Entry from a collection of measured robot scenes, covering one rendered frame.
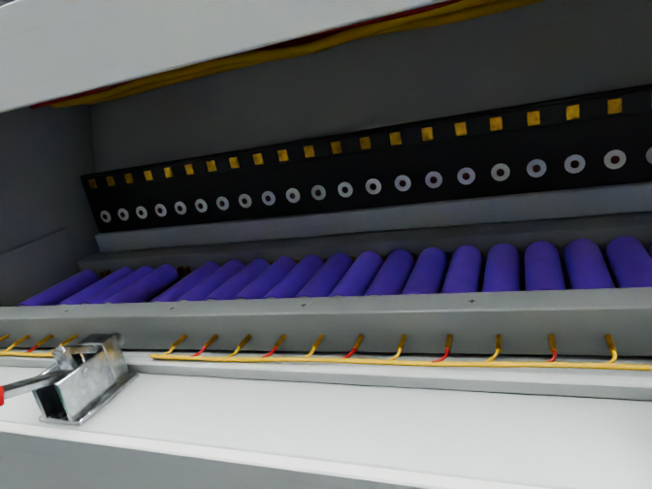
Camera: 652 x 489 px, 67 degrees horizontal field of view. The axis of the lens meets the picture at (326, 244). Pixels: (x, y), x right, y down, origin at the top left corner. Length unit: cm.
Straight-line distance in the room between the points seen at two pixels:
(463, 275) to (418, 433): 10
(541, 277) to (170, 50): 20
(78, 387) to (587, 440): 21
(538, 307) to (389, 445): 8
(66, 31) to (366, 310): 19
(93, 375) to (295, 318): 10
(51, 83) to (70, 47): 2
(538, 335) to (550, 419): 4
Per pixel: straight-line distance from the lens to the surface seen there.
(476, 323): 22
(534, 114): 32
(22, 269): 48
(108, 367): 28
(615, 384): 21
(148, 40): 24
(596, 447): 19
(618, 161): 33
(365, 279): 29
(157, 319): 29
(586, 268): 27
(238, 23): 22
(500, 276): 26
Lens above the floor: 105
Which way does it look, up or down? level
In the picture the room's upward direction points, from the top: 4 degrees counter-clockwise
